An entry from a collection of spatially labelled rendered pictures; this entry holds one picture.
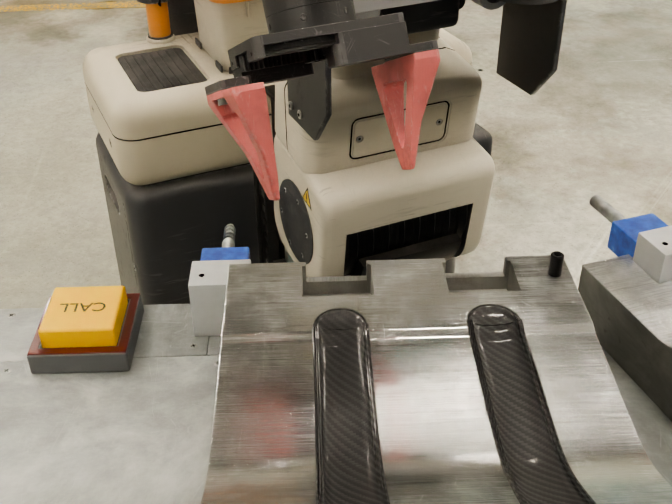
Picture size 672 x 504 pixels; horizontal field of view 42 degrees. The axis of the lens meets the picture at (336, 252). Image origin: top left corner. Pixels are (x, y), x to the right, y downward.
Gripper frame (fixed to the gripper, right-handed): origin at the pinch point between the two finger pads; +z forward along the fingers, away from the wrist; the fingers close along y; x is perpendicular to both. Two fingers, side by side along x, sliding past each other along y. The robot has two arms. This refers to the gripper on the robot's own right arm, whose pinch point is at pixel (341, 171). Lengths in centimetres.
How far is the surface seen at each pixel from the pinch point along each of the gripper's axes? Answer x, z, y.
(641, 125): 181, 20, 178
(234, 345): 3.9, 10.3, -8.6
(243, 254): 21.0, 6.8, -2.4
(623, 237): 7.1, 11.3, 27.1
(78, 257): 181, 20, -6
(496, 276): 5.1, 11.0, 13.1
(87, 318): 18.7, 8.4, -16.7
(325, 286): 9.8, 9.2, 0.7
